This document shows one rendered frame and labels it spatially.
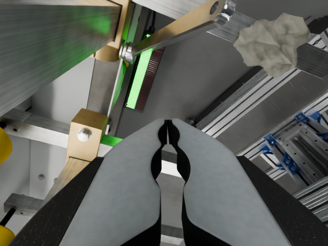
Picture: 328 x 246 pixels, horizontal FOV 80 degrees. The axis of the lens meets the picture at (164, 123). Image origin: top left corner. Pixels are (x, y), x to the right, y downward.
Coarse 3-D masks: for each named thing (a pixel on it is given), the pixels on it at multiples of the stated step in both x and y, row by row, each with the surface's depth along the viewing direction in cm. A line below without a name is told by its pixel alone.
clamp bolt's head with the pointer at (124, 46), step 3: (123, 42) 24; (126, 42) 24; (123, 45) 24; (126, 45) 24; (123, 48) 24; (120, 51) 24; (123, 51) 24; (120, 54) 24; (123, 54) 24; (120, 57) 25; (123, 57) 25; (135, 57) 25; (126, 63) 33; (126, 66) 36
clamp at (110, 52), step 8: (112, 0) 20; (120, 0) 20; (128, 0) 20; (128, 8) 21; (120, 16) 21; (128, 16) 22; (120, 24) 21; (128, 24) 24; (120, 32) 22; (120, 40) 22; (104, 48) 23; (112, 48) 23; (120, 48) 25; (96, 56) 23; (104, 56) 23; (112, 56) 24
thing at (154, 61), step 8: (160, 48) 39; (152, 56) 39; (160, 56) 39; (152, 64) 40; (152, 72) 41; (144, 80) 42; (152, 80) 42; (144, 88) 43; (144, 96) 44; (136, 104) 45
